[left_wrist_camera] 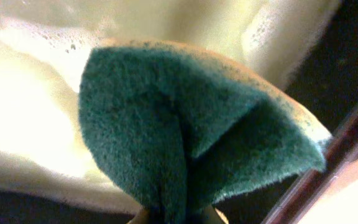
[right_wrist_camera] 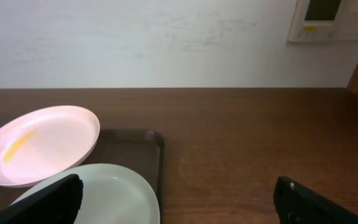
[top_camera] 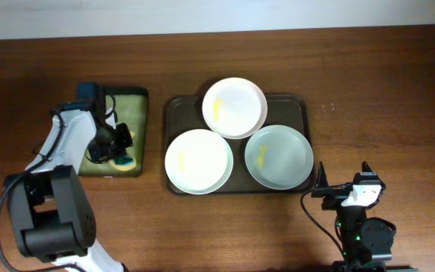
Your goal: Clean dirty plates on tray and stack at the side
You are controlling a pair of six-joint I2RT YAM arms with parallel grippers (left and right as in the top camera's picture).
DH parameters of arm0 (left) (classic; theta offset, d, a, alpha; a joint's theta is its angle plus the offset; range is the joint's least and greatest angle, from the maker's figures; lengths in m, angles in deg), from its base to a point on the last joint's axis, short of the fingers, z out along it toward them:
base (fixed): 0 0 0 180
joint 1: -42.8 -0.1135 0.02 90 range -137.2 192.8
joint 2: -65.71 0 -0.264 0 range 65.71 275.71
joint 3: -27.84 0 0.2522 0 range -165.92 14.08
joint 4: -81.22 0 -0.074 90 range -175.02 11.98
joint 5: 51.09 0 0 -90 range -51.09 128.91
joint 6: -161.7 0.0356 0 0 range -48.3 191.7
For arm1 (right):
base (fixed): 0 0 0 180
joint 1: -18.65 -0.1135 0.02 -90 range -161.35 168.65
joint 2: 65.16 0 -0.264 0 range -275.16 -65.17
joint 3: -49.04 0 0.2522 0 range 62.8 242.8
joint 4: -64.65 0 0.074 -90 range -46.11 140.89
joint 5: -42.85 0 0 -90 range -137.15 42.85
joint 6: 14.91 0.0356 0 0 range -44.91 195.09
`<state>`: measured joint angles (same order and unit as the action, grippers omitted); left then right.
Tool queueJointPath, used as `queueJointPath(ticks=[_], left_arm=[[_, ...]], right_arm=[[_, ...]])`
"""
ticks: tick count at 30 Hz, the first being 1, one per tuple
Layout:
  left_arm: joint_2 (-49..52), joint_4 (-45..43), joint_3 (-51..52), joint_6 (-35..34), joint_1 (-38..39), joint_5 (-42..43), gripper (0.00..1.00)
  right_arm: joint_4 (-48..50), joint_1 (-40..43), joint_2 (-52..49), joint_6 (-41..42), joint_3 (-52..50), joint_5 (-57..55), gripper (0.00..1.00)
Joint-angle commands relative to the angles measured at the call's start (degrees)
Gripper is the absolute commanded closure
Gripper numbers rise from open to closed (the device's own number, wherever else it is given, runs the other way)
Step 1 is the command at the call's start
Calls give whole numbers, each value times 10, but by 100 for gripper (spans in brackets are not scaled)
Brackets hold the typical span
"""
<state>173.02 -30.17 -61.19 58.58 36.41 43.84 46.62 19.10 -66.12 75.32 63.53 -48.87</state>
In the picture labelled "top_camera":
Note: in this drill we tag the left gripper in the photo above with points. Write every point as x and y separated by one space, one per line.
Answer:
102 156

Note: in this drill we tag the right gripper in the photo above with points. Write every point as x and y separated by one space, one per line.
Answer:
334 196

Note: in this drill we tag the green yellow sponge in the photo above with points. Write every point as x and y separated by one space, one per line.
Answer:
126 162

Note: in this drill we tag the pale grey plate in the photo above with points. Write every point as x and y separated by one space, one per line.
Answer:
279 157

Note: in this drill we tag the white plate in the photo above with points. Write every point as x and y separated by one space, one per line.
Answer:
198 162
235 108

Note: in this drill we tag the white plate top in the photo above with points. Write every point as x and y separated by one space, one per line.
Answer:
235 108

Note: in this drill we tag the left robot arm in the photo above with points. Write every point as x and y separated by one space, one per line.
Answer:
50 214

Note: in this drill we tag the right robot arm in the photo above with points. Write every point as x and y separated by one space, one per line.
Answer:
365 243

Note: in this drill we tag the black soapy water tray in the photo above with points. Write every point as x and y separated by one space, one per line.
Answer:
130 106

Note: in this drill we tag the dark brown serving tray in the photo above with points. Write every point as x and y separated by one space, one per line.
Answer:
184 113

